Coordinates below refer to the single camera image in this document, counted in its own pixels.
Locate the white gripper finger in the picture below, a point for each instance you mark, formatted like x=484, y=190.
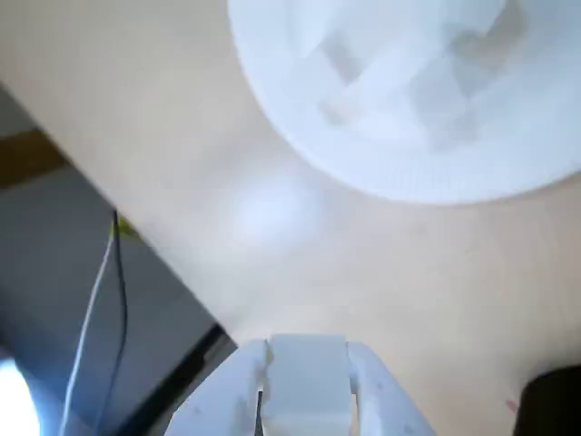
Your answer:
x=218, y=399
x=386, y=409

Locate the yellow tape piece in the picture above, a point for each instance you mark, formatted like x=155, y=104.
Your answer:
x=126, y=229

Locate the white paper plate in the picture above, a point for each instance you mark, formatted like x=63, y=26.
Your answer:
x=408, y=172

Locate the black pot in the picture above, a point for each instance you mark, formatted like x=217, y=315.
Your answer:
x=554, y=404

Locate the pink tape mark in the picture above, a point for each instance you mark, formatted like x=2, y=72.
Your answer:
x=511, y=403

